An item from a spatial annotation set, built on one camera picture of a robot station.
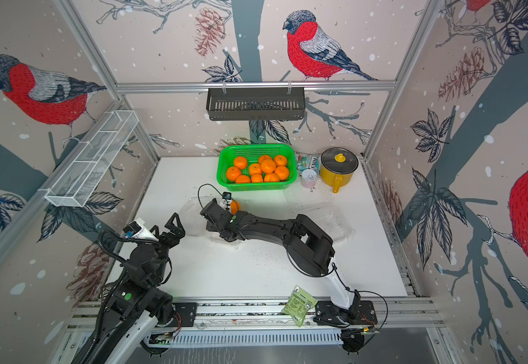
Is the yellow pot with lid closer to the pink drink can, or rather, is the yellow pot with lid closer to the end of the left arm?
the pink drink can

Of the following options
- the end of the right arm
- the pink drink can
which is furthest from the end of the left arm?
the pink drink can

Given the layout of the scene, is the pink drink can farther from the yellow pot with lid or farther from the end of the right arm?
the end of the right arm

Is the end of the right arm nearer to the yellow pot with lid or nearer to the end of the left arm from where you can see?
the end of the left arm

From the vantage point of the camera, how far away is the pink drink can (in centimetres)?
107

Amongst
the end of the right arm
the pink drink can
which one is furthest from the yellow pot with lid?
the end of the right arm

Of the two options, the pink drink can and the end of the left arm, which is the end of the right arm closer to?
the end of the left arm
